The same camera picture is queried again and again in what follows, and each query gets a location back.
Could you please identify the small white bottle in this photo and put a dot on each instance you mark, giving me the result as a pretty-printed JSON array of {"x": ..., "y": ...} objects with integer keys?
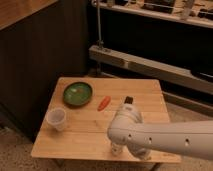
[{"x": 116, "y": 149}]

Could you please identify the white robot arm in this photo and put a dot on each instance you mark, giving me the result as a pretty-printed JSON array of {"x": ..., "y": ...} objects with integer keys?
[{"x": 194, "y": 139}]

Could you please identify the orange carrot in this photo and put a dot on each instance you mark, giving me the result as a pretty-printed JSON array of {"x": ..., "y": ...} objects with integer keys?
[{"x": 104, "y": 103}]

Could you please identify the black rectangular remote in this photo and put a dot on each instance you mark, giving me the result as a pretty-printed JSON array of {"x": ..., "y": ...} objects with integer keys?
[{"x": 128, "y": 100}]

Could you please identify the green plate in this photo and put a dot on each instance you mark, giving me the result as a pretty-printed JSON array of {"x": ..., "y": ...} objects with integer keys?
[{"x": 77, "y": 94}]

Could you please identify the wooden table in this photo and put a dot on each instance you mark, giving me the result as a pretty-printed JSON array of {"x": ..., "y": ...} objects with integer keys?
[{"x": 85, "y": 135}]

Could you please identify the clear plastic cup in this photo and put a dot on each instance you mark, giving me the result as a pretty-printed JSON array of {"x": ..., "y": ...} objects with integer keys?
[{"x": 56, "y": 117}]

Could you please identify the metal shelf rack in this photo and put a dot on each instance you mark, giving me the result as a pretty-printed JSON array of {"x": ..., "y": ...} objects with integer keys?
[{"x": 176, "y": 33}]

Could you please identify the dark wooden cabinet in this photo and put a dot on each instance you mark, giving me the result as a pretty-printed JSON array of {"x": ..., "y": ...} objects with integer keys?
[{"x": 34, "y": 54}]

